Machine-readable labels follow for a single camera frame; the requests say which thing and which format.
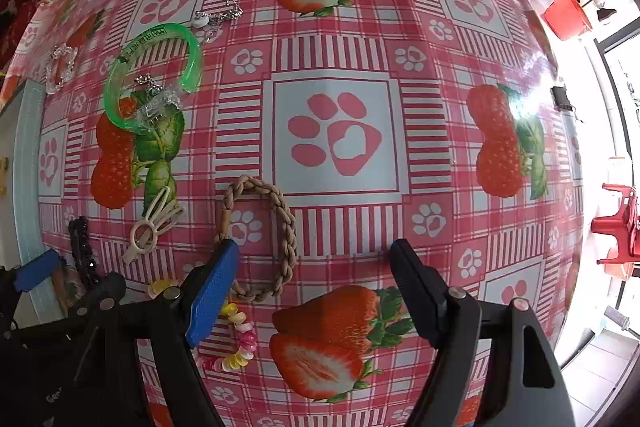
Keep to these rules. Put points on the green plastic bangle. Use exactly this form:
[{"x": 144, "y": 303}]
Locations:
[{"x": 195, "y": 62}]

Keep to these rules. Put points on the black beaded hair clip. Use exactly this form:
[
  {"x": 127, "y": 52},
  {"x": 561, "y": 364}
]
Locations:
[{"x": 80, "y": 242}]

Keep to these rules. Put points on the red plastic bucket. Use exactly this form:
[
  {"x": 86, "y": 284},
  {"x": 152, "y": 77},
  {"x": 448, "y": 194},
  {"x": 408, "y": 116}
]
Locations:
[{"x": 567, "y": 14}]

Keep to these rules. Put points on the red plastic stool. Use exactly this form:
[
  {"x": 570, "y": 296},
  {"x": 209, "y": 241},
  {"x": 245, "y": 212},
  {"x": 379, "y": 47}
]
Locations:
[{"x": 620, "y": 227}]

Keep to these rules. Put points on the pink strawberry print tablecloth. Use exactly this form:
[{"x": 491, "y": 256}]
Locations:
[{"x": 350, "y": 57}]

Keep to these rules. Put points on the small black binder clip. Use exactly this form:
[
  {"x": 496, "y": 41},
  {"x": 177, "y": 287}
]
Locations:
[{"x": 561, "y": 97}]

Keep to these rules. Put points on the silver dangle earrings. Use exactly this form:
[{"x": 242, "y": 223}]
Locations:
[{"x": 222, "y": 16}]

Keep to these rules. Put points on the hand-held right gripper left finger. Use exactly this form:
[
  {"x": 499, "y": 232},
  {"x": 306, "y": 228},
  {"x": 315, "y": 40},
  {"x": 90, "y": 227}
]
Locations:
[{"x": 212, "y": 294}]

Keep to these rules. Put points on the cream rabbit hair clip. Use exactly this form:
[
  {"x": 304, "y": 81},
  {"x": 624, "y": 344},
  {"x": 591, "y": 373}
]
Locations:
[{"x": 137, "y": 239}]

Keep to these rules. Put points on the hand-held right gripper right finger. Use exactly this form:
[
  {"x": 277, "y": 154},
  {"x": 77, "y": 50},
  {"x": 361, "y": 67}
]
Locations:
[{"x": 415, "y": 282}]

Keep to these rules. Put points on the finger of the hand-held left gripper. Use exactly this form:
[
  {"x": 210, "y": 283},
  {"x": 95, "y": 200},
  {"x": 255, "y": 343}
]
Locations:
[{"x": 37, "y": 269}]

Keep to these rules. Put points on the clear hair claw clip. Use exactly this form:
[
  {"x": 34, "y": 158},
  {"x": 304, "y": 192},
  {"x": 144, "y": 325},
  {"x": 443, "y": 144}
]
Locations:
[{"x": 160, "y": 101}]

